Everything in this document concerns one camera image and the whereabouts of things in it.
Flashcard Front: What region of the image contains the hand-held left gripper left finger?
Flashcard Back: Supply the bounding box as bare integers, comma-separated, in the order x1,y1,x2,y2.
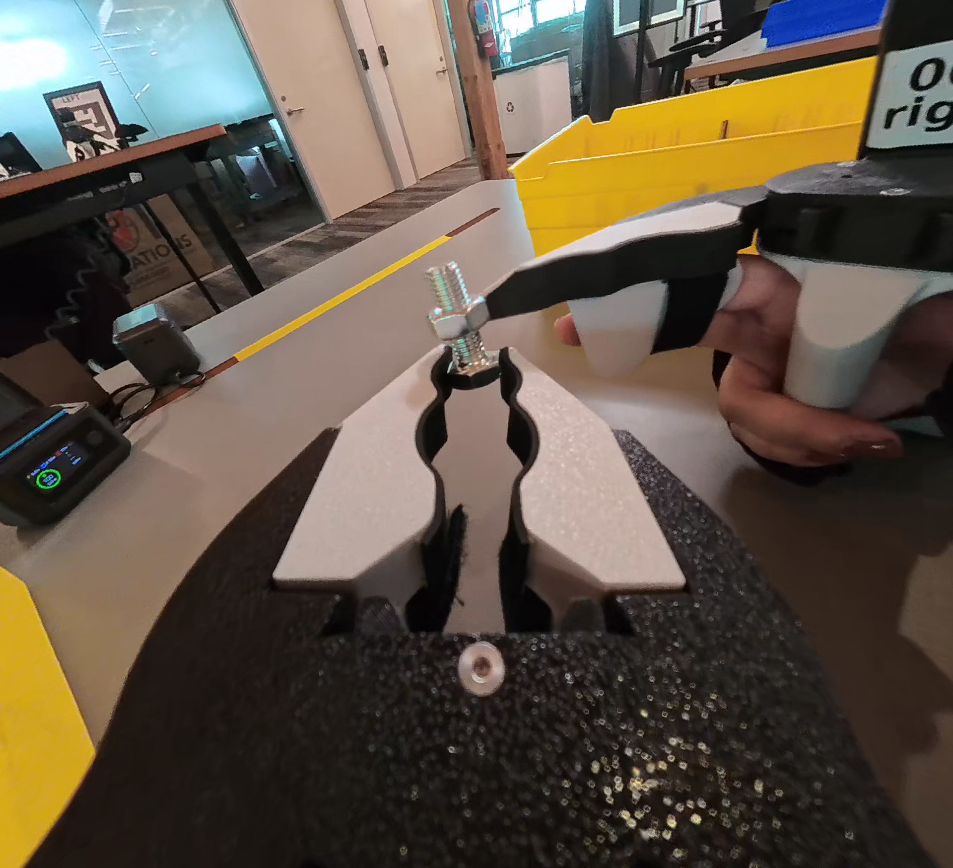
272,345,469,634

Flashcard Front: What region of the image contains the black cable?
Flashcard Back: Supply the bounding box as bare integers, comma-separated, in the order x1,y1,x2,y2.
95,369,208,437

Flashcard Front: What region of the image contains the black portable power station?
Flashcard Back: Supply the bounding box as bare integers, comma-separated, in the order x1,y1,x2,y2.
0,372,134,528

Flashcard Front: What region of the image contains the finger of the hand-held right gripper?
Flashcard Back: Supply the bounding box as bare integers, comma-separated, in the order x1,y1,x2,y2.
484,200,747,323

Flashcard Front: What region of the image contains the silver threaded bolt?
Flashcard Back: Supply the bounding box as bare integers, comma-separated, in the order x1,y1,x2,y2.
423,263,498,380

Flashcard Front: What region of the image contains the brown cardboard sheet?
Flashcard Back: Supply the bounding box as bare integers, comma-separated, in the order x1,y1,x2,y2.
0,350,105,407

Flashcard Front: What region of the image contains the wooden table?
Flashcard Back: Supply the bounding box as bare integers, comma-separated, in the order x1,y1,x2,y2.
681,26,883,98

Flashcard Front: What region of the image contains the red fire extinguisher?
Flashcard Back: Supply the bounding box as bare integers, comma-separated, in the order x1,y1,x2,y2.
468,0,498,61

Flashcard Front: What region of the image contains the black hanging jacket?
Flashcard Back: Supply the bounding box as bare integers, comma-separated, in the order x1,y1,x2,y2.
581,0,660,124

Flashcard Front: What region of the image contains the white recycling bin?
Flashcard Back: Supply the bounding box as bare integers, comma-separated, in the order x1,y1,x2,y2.
491,56,574,155

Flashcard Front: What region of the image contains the printed cardboard box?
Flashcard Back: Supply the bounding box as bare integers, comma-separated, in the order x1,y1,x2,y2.
104,201,217,306

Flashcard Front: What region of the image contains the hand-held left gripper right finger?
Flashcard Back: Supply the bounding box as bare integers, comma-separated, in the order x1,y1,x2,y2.
497,347,687,632

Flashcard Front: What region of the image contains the black and white marker sign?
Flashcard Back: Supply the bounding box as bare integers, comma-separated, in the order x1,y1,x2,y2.
43,82,120,165

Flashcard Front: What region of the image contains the wooden post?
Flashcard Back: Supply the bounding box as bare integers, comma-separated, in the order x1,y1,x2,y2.
430,0,509,180

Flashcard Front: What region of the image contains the yellow tape strip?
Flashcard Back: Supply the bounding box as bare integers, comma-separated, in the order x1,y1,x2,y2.
234,235,453,362

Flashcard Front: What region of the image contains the silver hex nut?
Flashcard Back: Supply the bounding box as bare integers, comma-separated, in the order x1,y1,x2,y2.
427,294,490,348

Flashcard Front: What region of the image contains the grey power adapter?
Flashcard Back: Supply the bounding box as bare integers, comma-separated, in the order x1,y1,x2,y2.
112,302,204,386

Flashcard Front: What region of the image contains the person's right hand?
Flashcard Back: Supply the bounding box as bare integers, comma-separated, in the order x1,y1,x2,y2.
554,261,907,468

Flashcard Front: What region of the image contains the wooden desk with black legs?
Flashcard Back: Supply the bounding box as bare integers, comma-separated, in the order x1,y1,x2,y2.
0,125,265,318

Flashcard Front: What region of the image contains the blue plastic bin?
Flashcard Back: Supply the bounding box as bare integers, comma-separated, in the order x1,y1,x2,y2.
761,0,905,50

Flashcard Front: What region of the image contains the white door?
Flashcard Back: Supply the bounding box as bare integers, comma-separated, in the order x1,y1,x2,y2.
194,0,396,221
339,0,466,180

